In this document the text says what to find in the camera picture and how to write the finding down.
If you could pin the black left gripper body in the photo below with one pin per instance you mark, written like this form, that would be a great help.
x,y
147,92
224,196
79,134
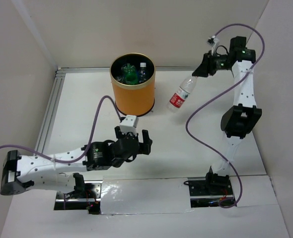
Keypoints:
x,y
120,135

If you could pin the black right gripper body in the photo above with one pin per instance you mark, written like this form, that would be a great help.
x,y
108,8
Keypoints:
x,y
220,62

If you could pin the red label water bottle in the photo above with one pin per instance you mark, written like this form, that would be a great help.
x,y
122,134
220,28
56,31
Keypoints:
x,y
182,93

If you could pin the clear crushed plastic bottle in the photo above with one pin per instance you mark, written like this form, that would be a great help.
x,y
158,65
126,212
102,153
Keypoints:
x,y
143,72

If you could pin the small green bottle blue cap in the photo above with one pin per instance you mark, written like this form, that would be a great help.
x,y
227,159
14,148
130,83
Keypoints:
x,y
130,76

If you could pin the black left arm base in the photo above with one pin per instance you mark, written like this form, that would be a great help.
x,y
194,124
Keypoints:
x,y
82,191

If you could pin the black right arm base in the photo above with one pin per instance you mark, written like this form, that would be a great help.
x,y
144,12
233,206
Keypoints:
x,y
212,185

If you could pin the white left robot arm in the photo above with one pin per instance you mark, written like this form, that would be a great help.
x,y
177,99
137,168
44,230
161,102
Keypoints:
x,y
23,173

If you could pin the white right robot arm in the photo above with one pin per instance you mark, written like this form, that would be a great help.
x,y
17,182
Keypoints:
x,y
241,118

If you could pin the orange cylindrical bin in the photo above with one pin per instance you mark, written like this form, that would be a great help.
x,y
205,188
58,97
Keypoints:
x,y
137,99

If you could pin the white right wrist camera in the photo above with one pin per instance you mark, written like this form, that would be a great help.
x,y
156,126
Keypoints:
x,y
213,41

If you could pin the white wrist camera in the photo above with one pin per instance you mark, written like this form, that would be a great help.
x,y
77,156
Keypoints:
x,y
129,124
213,41

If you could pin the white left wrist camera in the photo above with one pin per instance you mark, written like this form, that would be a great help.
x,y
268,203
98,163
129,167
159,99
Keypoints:
x,y
129,124

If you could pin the aluminium frame rail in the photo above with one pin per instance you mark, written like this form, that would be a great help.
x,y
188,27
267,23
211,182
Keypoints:
x,y
50,112

